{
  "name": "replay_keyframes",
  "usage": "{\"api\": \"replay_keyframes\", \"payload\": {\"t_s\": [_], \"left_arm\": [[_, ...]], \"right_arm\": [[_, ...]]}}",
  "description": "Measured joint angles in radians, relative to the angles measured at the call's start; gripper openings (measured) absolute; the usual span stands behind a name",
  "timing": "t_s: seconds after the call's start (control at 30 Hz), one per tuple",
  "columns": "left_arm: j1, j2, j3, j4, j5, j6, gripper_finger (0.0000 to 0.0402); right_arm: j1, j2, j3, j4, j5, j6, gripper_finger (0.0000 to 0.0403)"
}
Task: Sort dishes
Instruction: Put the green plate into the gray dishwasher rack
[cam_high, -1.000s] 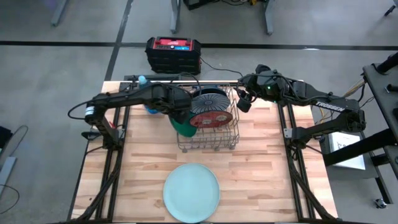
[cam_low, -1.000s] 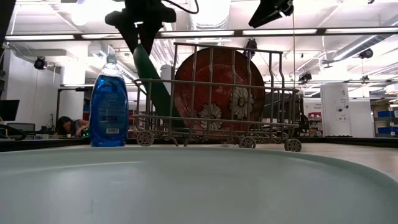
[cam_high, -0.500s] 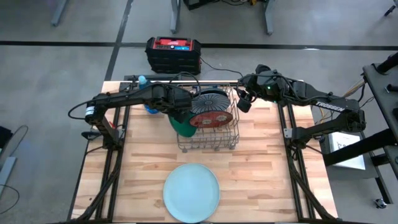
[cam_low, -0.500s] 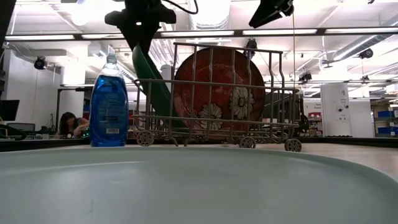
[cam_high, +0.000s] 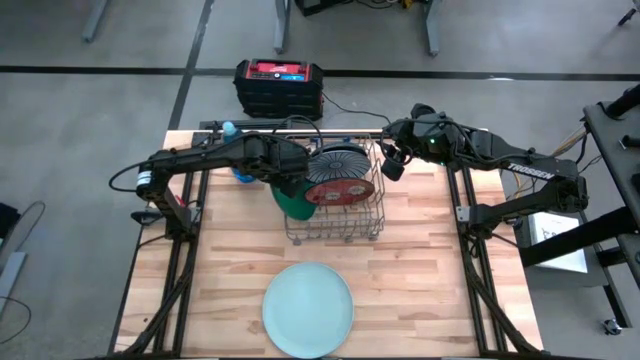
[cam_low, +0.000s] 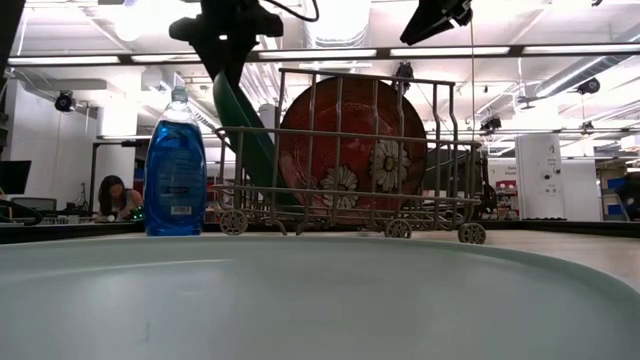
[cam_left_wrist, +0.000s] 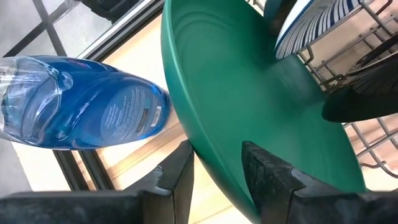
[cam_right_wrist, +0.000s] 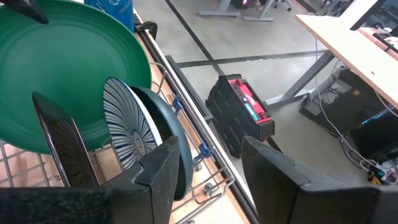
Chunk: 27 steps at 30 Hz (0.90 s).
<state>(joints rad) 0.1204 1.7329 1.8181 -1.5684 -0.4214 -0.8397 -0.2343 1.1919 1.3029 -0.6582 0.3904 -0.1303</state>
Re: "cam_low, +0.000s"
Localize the person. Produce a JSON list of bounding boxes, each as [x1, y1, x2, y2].
[[613, 171, 640, 221], [96, 174, 146, 222]]

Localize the pale mint plate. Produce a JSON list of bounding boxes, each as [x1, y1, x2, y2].
[[0, 233, 640, 360]]

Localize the grey wire dish rack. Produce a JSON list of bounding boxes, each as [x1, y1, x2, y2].
[[212, 68, 487, 246]]

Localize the red flower plate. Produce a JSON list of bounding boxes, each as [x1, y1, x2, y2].
[[278, 74, 429, 211]]

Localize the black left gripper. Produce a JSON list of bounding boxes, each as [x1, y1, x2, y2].
[[168, 0, 285, 84]]

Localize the ceiling light bar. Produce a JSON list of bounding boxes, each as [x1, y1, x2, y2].
[[7, 45, 640, 66]]

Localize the dark green deep plate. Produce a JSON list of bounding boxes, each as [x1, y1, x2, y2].
[[212, 69, 301, 207]]

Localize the black monitor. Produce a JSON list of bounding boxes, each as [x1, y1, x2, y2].
[[0, 159, 33, 196]]

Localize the white kiosk cabinet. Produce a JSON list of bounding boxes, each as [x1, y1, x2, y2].
[[514, 133, 569, 221]]

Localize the blue dish soap bottle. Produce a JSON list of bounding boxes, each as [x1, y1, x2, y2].
[[143, 85, 209, 238]]

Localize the black aluminium table frame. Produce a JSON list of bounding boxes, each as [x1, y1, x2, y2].
[[0, 218, 640, 245]]

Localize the black equipment cart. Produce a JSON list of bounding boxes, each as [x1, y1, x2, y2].
[[427, 147, 499, 221]]

